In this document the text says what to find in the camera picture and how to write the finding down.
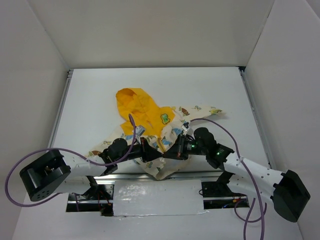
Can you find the cream printed kids jacket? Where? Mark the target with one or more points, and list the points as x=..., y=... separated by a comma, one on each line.
x=162, y=124

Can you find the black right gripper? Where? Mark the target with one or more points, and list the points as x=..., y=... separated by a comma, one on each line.
x=179, y=146

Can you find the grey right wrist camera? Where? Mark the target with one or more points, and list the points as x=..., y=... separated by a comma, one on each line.
x=185, y=126

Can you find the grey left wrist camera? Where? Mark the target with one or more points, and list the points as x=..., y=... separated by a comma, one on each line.
x=139, y=131

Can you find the aluminium right side rail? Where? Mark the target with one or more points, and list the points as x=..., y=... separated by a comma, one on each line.
x=254, y=109

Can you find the aluminium left side rail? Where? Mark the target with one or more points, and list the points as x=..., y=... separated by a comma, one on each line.
x=60, y=109

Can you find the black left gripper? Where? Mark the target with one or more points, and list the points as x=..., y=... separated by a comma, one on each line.
x=144, y=147

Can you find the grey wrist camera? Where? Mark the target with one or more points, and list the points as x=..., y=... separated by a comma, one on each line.
x=139, y=131
x=185, y=126

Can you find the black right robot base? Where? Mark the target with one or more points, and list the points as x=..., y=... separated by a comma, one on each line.
x=217, y=195

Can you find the white front cover panel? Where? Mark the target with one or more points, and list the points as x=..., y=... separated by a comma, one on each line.
x=157, y=198

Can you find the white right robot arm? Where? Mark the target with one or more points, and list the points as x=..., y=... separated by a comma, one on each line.
x=285, y=191

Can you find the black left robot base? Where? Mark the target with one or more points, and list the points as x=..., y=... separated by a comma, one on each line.
x=98, y=198

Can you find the aluminium table edge rail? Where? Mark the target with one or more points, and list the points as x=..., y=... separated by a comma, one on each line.
x=204, y=176

